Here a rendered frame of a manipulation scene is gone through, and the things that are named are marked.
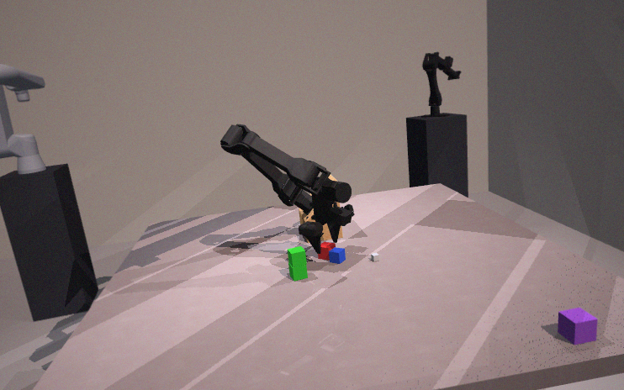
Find red block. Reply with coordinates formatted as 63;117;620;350
318;242;336;261

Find green block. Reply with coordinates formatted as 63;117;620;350
288;246;307;267
288;263;308;281

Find blue block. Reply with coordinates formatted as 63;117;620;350
329;247;346;264

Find purple block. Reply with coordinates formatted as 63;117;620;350
558;307;598;345

